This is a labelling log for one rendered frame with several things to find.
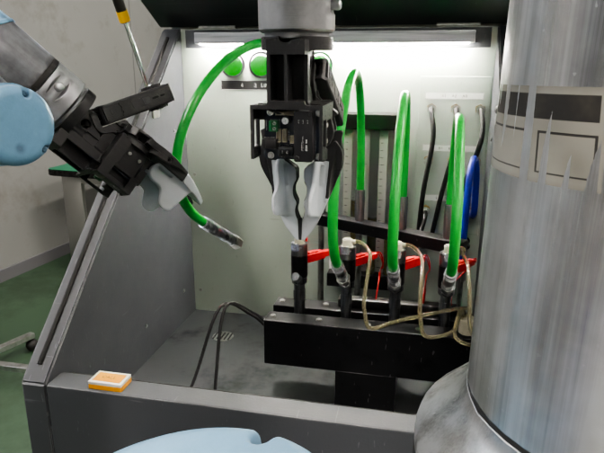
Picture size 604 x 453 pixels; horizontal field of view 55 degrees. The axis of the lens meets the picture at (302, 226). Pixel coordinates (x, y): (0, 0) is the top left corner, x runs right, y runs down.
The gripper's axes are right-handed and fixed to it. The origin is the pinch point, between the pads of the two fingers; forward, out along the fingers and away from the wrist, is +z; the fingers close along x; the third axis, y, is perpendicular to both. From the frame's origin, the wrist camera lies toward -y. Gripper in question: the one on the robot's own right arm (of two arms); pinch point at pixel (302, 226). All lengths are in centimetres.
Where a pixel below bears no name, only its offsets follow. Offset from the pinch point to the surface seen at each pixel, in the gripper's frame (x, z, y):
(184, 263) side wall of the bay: -38, 26, -52
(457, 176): 17.2, -3.1, -16.4
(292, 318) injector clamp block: -7.0, 23.4, -25.1
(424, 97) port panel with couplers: 12, -11, -56
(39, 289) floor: -219, 121, -236
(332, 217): 1.4, 2.2, -12.4
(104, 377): -29.4, 25.1, -4.5
